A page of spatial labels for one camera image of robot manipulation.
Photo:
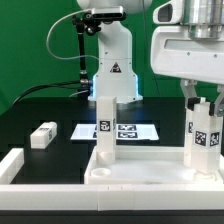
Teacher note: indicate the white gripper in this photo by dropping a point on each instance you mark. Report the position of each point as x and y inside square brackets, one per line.
[174, 54]

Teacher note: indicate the white desk top tray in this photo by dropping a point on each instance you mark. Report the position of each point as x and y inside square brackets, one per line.
[146, 165]

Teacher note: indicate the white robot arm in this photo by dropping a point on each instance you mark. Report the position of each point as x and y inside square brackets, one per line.
[204, 19]

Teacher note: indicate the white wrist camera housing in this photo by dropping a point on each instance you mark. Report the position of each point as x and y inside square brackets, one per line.
[169, 13]

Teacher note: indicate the black camera on mount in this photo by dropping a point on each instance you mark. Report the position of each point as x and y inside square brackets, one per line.
[106, 14]

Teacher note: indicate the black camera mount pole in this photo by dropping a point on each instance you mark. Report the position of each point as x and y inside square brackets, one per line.
[85, 25]

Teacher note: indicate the white front fence rail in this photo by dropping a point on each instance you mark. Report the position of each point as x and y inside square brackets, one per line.
[112, 197]

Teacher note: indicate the white fence rail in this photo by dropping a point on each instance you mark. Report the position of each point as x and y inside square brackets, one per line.
[112, 197]
[11, 165]

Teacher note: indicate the white left fence rail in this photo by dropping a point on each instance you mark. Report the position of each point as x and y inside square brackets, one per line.
[11, 165]

